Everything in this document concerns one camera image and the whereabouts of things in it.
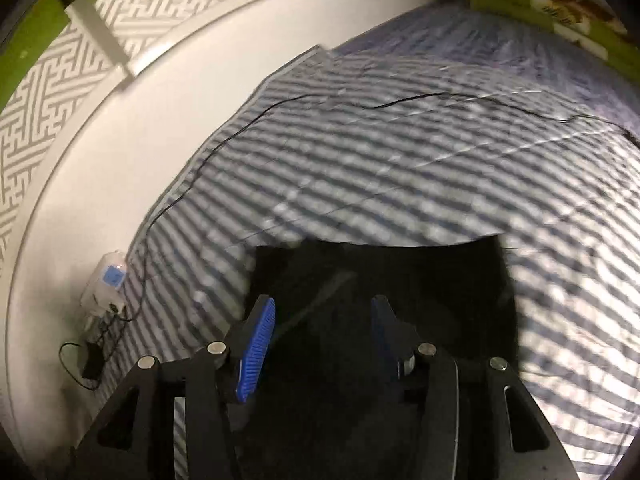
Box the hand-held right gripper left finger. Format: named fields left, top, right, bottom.
left=75, top=296, right=277, bottom=480

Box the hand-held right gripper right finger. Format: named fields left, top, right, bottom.
left=370, top=296, right=576, bottom=480

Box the black garment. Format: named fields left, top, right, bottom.
left=245, top=232, right=521, bottom=480

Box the grey striped blanket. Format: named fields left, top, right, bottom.
left=120, top=47, right=640, bottom=480

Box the black charger plug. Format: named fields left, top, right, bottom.
left=82, top=342, right=104, bottom=381

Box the blue checked bedsheet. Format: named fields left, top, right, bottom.
left=330, top=0, right=640, bottom=126

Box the black and white strip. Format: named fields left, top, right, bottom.
left=52, top=0, right=137, bottom=82

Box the white wall socket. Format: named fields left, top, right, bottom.
left=80, top=250, right=129, bottom=312

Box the black cable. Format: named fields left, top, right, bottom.
left=145, top=91, right=640, bottom=241

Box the green yellow wall poster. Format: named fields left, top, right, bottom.
left=0, top=0, right=167, bottom=111

